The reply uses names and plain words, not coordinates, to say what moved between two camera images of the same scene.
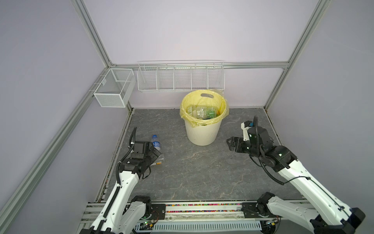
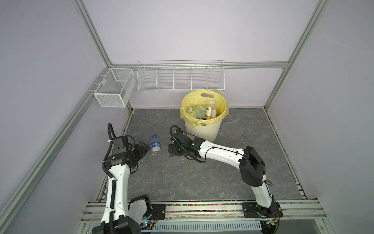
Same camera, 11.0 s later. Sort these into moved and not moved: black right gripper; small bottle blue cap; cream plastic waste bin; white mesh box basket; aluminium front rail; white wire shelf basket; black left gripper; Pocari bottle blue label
Moved: black right gripper; black left gripper
Not moved: white wire shelf basket; Pocari bottle blue label; aluminium front rail; small bottle blue cap; white mesh box basket; cream plastic waste bin
